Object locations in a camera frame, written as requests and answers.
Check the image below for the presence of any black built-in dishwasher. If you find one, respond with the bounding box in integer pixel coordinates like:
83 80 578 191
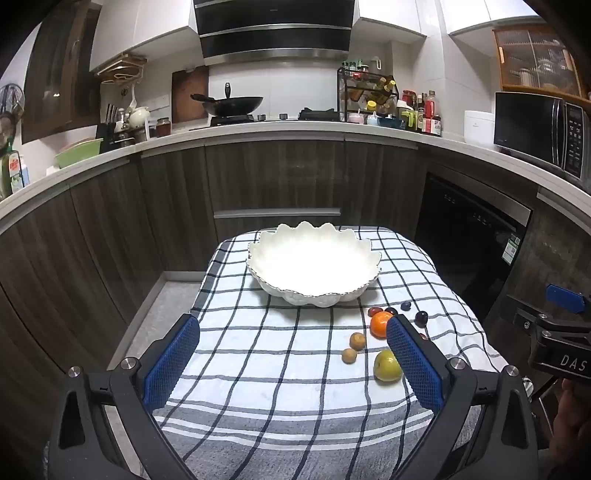
413 172 534 319

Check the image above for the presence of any white scalloped bowl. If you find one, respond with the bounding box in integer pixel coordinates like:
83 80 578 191
246 220 383 308

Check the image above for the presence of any row of sauce bottles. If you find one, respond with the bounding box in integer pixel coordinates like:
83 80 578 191
397 89 443 138

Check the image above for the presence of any black gas stove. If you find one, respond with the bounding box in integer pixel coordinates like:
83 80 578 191
189 107 342 130

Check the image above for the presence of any green plastic basin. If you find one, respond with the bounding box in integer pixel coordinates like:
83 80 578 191
54 137 103 169

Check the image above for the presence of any black dish rack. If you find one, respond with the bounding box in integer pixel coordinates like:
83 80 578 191
96 104 122 153

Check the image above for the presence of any white wall cabinet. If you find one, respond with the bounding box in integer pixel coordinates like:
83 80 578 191
448 0 546 37
90 0 199 72
353 0 428 38

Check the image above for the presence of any green oil bottle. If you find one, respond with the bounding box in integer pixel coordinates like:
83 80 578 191
0 143 24 197

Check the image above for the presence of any silver drawer handle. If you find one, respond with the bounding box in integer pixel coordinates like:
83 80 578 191
213 208 342 220

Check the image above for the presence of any orange mandarin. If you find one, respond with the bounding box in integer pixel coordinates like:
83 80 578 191
370 311 396 340

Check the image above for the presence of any blue checked white tablecloth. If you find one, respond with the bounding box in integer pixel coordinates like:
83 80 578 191
111 225 509 480

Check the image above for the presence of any black wok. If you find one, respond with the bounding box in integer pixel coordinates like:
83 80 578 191
190 82 265 117

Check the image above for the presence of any white rice cooker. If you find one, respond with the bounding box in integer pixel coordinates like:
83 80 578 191
464 110 496 147

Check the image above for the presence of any black range hood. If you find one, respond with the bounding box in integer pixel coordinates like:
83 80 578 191
193 0 356 65

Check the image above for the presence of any green apple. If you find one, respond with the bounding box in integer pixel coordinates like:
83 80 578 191
373 349 404 383

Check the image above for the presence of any dark wooden wall cabinet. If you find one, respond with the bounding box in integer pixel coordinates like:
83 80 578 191
22 0 103 145

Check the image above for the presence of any brown cutting board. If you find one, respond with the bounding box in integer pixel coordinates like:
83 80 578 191
172 65 210 124

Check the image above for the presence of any person's right hand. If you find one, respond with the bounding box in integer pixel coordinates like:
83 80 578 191
551 376 591 448

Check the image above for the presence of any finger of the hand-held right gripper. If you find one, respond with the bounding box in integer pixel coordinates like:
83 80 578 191
513 308 555 334
546 284 588 313

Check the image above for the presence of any black wire spice rack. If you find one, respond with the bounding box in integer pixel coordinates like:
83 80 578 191
336 67 400 123

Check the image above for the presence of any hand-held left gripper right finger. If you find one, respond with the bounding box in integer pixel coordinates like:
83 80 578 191
386 315 539 480

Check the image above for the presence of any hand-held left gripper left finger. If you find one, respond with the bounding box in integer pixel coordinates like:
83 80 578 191
48 313 201 480

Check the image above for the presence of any wooden hanging rack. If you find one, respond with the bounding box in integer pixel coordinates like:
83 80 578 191
95 53 147 85

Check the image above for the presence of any black microwave oven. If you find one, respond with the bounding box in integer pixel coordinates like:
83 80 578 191
493 91 589 181

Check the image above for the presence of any wooden glass door cabinet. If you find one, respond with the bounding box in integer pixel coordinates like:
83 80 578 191
492 25 585 97

